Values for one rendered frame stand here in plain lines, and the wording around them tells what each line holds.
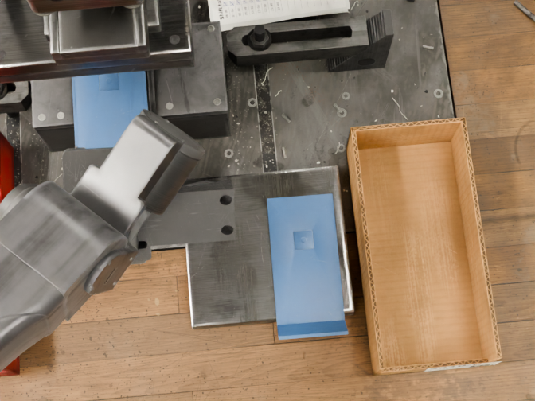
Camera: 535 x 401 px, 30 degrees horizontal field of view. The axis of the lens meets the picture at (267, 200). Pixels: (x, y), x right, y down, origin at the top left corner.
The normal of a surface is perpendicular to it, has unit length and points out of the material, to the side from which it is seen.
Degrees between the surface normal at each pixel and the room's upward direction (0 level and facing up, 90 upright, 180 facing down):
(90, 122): 4
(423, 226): 0
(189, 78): 0
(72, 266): 13
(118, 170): 20
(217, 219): 29
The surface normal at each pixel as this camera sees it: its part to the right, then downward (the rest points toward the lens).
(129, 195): -0.21, 0.01
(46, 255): 0.14, -0.43
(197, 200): 0.12, 0.23
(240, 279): 0.00, -0.25
